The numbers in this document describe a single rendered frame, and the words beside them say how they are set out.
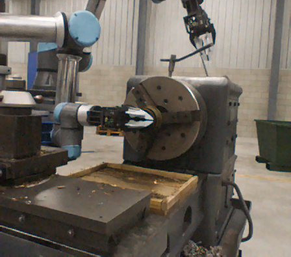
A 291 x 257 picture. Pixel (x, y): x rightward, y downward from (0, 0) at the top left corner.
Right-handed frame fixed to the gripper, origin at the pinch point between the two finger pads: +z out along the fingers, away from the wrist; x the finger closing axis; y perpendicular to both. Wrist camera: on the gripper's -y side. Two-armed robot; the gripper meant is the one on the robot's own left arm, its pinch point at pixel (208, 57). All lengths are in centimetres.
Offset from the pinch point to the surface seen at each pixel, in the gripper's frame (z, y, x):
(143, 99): 8.1, 5.0, -25.0
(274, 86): -47, -985, 23
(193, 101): 12.9, -1.0, -8.8
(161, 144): 25.3, -1.0, -24.6
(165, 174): 35.0, 6.7, -22.6
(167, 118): 16.9, 5.6, -17.3
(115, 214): 32, 62, -9
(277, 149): 94, -450, -2
